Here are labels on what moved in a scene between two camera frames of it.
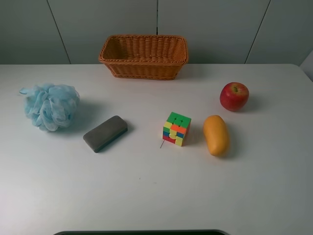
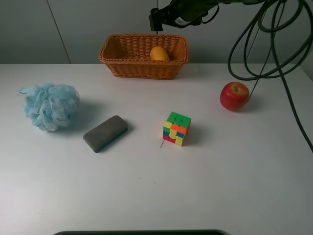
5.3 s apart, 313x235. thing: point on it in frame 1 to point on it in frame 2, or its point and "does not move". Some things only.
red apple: [234, 96] does not move
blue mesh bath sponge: [50, 107] does not move
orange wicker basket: [145, 57] does not move
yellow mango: [215, 133] to [158, 53]
